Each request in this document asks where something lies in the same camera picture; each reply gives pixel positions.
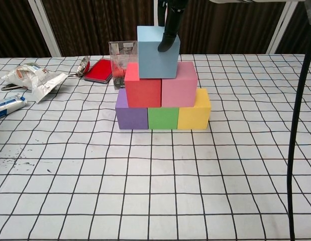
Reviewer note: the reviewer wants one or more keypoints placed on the crumpled white snack bag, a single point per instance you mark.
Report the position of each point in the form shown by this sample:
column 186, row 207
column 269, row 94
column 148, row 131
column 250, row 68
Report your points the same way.
column 37, row 77

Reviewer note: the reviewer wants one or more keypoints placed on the red foam cube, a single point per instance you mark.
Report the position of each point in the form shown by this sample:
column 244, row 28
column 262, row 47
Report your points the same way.
column 142, row 91

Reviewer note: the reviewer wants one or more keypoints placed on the clear plastic box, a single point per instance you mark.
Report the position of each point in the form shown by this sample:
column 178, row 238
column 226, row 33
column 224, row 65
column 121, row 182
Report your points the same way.
column 120, row 55

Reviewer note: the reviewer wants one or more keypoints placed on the white blue toothpaste tube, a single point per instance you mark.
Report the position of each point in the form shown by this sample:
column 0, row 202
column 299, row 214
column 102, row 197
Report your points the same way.
column 9, row 105

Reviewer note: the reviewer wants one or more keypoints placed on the black stamp pieces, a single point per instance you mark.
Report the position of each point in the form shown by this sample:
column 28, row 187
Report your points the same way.
column 119, row 83

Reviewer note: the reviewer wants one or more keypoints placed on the pink foam cube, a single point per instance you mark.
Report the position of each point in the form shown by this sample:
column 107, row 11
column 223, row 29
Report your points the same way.
column 179, row 90

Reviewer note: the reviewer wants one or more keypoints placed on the light blue foam cube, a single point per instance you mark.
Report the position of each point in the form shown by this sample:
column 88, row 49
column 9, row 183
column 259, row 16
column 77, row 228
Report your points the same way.
column 157, row 60

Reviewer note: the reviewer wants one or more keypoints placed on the red plastic stamp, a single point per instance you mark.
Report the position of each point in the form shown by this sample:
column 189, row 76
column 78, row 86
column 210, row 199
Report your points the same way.
column 118, row 71

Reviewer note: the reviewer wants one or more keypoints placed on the small black metal clip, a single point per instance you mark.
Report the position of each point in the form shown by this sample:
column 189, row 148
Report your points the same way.
column 8, row 87

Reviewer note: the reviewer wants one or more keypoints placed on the metal spoon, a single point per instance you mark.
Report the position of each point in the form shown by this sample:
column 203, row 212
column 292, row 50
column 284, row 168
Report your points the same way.
column 83, row 65

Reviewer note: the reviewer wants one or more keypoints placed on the white partition frame post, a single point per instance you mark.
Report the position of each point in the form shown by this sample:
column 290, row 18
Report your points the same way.
column 156, row 12
column 44, row 27
column 281, row 27

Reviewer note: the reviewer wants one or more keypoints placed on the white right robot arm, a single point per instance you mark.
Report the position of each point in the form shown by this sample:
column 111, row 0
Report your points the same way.
column 245, row 1

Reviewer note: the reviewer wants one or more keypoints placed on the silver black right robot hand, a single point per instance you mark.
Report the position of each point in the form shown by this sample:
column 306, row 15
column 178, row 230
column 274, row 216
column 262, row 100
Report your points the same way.
column 171, row 22

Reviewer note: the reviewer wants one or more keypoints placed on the green foam cube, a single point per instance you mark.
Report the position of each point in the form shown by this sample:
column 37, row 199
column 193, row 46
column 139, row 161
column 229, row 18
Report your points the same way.
column 162, row 118

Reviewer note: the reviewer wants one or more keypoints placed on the red ink pad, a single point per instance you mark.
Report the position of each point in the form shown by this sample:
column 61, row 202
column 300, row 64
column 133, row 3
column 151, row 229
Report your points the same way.
column 98, row 71

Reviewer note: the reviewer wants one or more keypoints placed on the yellow foam cube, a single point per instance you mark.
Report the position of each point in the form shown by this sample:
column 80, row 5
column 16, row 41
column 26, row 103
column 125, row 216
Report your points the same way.
column 193, row 116

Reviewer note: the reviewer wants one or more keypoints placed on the purple foam cube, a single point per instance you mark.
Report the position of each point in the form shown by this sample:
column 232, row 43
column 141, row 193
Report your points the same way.
column 131, row 118

